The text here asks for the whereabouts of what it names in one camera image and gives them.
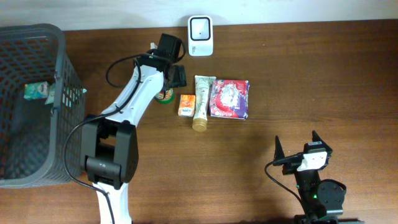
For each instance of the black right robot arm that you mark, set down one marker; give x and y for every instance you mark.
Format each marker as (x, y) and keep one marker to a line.
(321, 200)

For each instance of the teal tissue pack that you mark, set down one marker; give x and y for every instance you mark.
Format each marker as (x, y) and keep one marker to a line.
(36, 91)

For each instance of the cream tube gold cap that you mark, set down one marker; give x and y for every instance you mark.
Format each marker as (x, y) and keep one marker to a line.
(202, 92)

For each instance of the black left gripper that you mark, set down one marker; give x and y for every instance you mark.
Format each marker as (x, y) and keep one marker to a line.
(182, 77)

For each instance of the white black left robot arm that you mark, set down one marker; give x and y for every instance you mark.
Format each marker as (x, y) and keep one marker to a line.
(109, 152)

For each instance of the red purple pad package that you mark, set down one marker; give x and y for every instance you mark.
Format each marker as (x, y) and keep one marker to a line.
(229, 99)

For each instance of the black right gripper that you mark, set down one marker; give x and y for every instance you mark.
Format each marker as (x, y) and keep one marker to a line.
(292, 160)

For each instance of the brown lid sauce jar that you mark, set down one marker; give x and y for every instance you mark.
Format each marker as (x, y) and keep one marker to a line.
(165, 96)

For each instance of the grey plastic mesh basket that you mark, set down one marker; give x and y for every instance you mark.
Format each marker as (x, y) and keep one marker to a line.
(32, 133)

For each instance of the orange tissue pack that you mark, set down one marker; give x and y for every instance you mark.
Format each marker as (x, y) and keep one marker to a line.
(187, 105)

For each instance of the mint green wipes pack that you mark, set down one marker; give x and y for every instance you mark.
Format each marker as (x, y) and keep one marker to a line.
(68, 98)

